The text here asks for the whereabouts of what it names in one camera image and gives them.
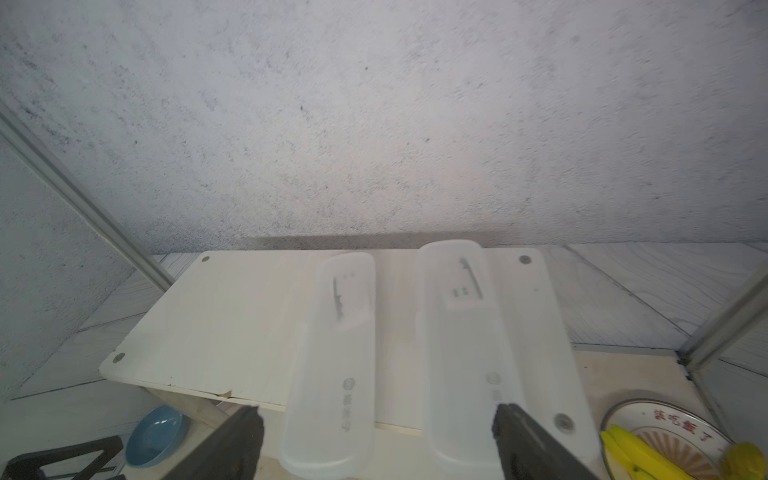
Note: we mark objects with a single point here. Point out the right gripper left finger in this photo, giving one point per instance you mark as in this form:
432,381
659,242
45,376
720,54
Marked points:
232,451

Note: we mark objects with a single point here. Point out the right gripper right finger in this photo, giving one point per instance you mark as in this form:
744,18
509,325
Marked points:
528,452

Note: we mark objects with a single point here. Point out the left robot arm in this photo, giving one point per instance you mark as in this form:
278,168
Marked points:
30,465

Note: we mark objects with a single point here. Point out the white two-tier shelf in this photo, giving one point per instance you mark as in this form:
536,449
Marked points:
232,326

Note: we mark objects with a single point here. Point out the blue bowl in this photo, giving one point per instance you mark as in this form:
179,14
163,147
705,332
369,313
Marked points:
156,437

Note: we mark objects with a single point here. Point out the round enamel plate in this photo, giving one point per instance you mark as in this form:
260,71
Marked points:
691,442

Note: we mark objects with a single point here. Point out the yellow banana bunch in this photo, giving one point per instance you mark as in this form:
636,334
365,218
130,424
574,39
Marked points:
641,461

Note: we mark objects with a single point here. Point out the right aluminium frame post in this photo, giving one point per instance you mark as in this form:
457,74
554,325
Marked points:
737,317

